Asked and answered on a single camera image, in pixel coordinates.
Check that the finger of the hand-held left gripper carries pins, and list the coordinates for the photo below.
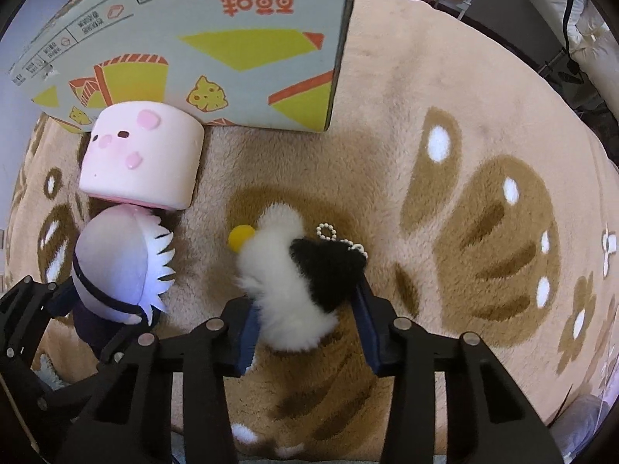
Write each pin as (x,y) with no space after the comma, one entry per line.
(123,345)
(63,297)

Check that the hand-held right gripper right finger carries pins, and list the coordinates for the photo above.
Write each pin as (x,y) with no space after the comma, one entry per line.
(367,328)

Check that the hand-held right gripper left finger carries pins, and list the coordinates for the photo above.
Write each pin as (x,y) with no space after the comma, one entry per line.
(249,338)

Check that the fluffy white and black plush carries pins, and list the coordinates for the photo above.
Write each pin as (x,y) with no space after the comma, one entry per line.
(285,290)

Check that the white-haired doll plush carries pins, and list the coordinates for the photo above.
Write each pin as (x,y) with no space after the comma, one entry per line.
(111,256)

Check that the pink pig plush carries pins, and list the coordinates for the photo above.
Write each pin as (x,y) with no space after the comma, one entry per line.
(145,164)

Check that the printed cardboard box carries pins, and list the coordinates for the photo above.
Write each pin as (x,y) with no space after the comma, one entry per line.
(242,9)

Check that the light blue fluffy cloth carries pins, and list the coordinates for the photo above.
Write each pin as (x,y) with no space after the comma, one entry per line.
(48,370)

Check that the beige floral blanket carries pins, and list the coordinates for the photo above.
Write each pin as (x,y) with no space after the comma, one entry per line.
(387,58)

